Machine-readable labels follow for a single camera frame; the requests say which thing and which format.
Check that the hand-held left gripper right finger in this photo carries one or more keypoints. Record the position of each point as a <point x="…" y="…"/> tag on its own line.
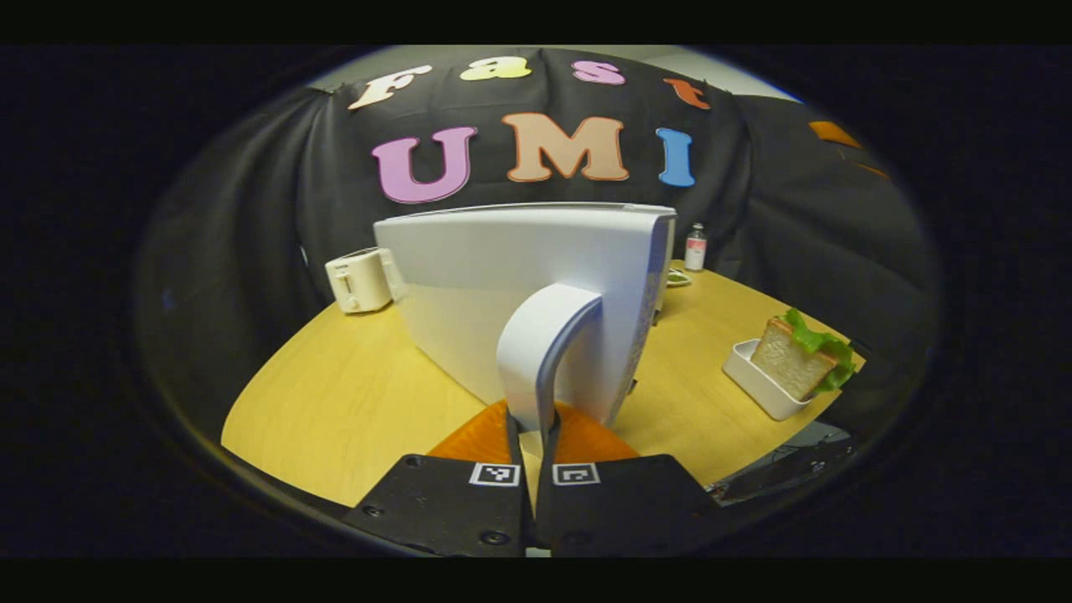
<point x="620" y="502"/>

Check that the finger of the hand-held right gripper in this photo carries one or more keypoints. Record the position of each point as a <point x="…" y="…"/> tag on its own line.
<point x="835" y="134"/>

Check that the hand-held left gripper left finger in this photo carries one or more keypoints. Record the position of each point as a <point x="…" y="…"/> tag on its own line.
<point x="444" y="502"/>

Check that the sandwich with lettuce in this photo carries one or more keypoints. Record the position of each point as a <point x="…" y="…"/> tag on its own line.
<point x="787" y="360"/>

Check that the white microwave oven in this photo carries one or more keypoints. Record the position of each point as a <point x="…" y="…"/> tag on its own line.
<point x="502" y="268"/>

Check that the white food tray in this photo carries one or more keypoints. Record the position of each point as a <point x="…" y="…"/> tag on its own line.
<point x="758" y="385"/>

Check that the small bottle with red label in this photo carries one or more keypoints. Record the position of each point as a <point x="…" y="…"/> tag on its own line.
<point x="696" y="251"/>

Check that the white divided seasoning plate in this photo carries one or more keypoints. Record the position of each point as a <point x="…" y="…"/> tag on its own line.
<point x="678" y="278"/>

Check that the white toaster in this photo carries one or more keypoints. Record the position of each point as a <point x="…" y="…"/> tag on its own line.
<point x="360" y="280"/>

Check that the black backdrop cloth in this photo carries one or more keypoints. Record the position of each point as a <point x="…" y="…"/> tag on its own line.
<point x="234" y="209"/>

